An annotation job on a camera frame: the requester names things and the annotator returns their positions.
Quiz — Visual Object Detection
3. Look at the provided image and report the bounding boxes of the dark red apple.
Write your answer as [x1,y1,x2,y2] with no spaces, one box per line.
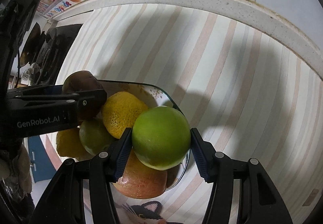
[62,70,103,94]

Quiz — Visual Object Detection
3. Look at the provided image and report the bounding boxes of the yellow orange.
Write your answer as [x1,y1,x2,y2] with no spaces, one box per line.
[56,127,94,161]
[101,92,148,139]

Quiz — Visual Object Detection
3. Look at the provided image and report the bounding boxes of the green apple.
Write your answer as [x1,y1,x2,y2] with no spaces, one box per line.
[132,106,191,171]
[79,118,115,156]

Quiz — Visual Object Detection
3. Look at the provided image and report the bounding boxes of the blue kitchen cabinet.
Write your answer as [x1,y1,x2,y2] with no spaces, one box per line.
[27,136,56,182]

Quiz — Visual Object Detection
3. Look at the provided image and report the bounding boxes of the small brown card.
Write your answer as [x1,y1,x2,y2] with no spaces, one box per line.
[302,188,319,206]

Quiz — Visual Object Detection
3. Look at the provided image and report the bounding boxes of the black gas stove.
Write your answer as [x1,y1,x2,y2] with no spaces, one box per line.
[30,24,82,85]

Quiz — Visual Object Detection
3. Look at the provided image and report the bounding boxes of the black frying pan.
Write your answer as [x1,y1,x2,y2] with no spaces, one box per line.
[19,22,41,67]

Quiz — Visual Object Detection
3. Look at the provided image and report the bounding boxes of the cat shaped coaster mat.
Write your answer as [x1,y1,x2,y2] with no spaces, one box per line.
[114,201,176,224]

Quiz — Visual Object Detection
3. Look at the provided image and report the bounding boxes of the floral oval ceramic plate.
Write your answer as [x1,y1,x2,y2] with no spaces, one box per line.
[76,79,191,192]

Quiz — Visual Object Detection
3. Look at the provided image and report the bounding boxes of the striped table cloth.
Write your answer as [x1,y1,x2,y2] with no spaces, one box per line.
[56,4,322,223]

